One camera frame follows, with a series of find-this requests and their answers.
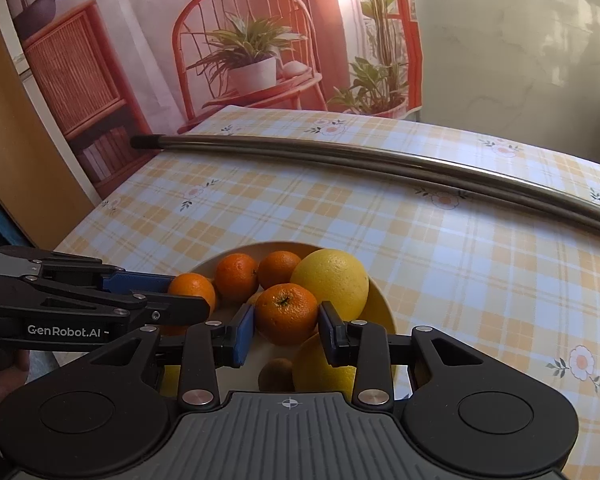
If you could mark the plaid floral tablecloth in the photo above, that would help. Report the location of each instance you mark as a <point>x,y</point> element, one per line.
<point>480,285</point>

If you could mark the person's left hand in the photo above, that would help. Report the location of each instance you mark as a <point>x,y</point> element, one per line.
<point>5,380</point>

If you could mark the cream yellow bowl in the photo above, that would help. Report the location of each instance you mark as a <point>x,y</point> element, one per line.
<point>382,310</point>

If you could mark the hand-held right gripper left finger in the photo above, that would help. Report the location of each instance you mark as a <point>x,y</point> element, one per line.
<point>244,337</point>

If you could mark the printed room scene backdrop cloth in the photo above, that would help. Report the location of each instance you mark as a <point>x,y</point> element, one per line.
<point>145,60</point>

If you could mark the wooden panel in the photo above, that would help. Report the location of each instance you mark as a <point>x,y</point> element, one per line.
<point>20,160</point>

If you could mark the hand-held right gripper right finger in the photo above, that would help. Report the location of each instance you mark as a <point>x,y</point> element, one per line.
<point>330,340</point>

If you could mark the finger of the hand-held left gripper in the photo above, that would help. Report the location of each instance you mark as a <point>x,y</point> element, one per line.
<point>180,307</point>
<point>140,282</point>

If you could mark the brown kiwifruit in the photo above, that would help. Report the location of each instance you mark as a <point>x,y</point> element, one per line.
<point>276,375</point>

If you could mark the large yellow grapefruit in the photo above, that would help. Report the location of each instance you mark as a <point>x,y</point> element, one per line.
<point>330,280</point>
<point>310,365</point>

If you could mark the tangerine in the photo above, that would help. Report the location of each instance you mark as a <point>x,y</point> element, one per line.
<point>236,275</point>
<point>279,267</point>
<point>286,315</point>
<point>195,287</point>

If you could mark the long steel bar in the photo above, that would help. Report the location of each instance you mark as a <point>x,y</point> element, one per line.
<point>330,152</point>

